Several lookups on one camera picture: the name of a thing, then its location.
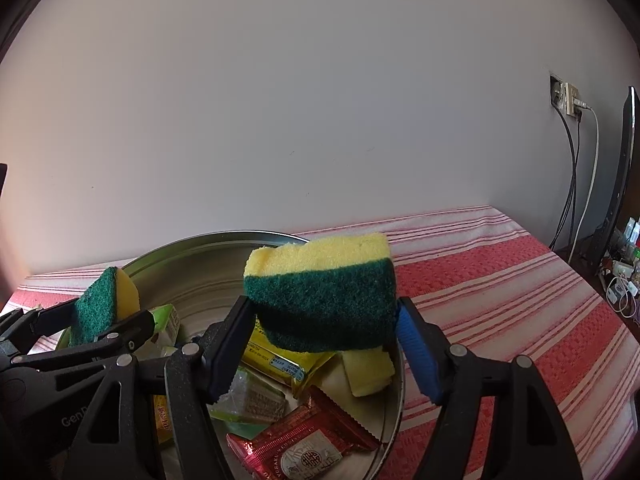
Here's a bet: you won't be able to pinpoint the white charger with cable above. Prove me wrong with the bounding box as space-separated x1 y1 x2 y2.
605 272 640 318

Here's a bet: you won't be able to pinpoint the black cable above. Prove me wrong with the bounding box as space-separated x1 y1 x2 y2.
555 117 585 256
552 107 583 256

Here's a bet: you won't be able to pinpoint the brown wafer snack packet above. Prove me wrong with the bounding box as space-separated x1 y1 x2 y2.
209 367 288 423

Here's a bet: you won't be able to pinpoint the wall socket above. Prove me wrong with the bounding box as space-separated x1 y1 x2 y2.
550 74 583 121

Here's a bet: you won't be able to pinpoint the red white striped tablecloth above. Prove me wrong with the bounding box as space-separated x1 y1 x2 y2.
0 205 640 480

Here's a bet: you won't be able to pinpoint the white cable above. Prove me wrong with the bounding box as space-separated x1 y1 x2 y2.
570 105 600 263

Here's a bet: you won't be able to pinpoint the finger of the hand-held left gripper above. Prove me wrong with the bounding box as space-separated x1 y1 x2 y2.
0 300 78 356
12 310 157 366

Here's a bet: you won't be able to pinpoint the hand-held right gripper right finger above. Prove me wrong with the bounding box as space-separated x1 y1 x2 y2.
397 296 583 480

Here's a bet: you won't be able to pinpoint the green snack packet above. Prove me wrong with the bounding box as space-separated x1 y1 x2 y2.
226 419 271 442
150 305 182 348

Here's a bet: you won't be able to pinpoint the black monitor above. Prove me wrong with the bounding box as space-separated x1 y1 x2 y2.
590 86 640 281

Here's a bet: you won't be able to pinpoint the yellow packet with blue print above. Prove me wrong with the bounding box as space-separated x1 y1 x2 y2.
241 317 341 398

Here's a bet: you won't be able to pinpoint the small white bottles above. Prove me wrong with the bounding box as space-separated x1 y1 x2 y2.
622 217 640 263

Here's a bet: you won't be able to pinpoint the red snack packet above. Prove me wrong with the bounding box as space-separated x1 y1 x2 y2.
226 405 351 480
300 385 383 456

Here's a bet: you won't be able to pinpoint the round metal basin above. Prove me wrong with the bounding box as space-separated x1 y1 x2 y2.
55 230 406 480

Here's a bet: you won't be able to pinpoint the yellow green sponge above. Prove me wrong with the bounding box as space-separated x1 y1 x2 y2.
242 232 397 353
341 347 397 398
68 266 142 347

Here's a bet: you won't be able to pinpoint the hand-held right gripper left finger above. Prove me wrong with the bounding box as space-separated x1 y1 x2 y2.
62 296 257 480

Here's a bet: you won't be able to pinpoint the large yellow snack packet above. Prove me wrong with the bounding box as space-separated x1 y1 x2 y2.
152 395 173 446

